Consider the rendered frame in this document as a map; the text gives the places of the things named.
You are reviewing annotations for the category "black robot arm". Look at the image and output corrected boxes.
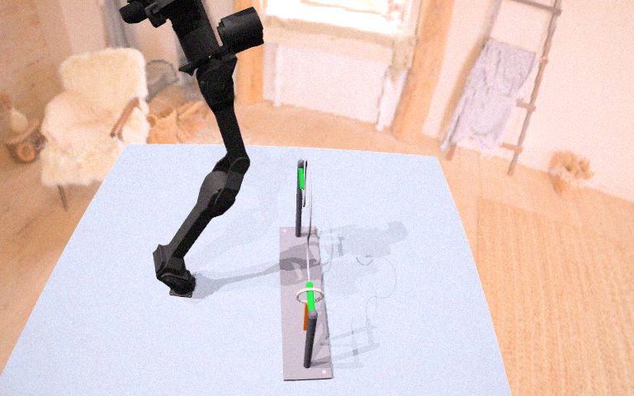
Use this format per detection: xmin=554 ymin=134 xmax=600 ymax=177
xmin=144 ymin=0 xmax=264 ymax=298

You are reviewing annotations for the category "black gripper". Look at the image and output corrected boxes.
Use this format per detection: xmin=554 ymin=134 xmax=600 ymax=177
xmin=119 ymin=0 xmax=210 ymax=37

